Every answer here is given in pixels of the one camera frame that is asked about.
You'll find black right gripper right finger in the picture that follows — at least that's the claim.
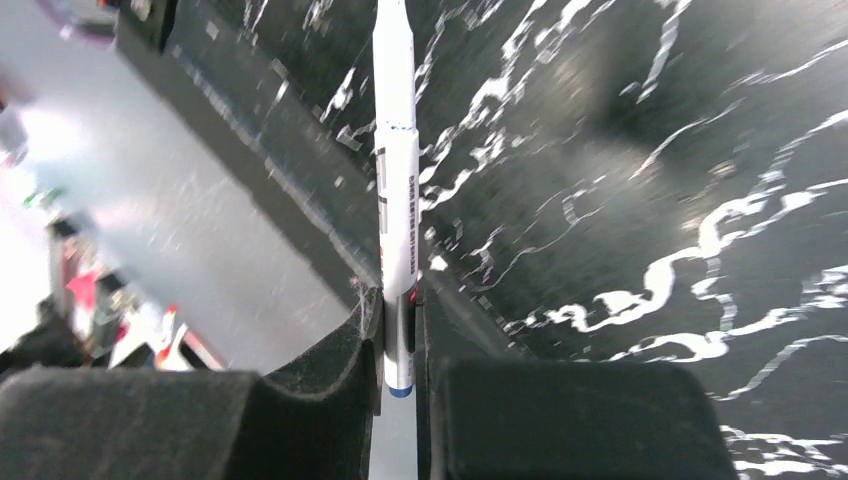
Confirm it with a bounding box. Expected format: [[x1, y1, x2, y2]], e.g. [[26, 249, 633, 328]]
[[417, 297, 737, 479]]

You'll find white whiteboard marker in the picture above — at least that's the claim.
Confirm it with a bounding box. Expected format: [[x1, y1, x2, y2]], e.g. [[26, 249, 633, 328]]
[[372, 0, 420, 398]]

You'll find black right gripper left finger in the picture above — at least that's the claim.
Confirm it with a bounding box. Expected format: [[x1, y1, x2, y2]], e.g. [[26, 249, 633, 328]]
[[1, 288, 380, 479]]

